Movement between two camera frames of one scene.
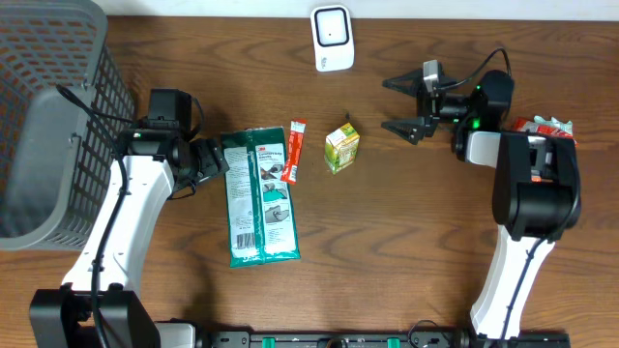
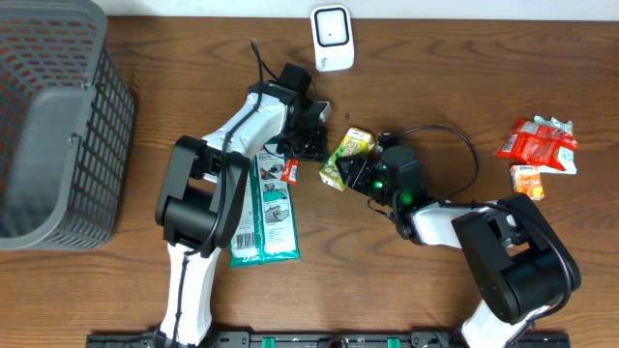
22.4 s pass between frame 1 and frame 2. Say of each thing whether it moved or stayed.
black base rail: stayed
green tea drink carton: moved
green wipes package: stayed
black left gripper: moved
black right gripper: moved
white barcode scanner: stayed
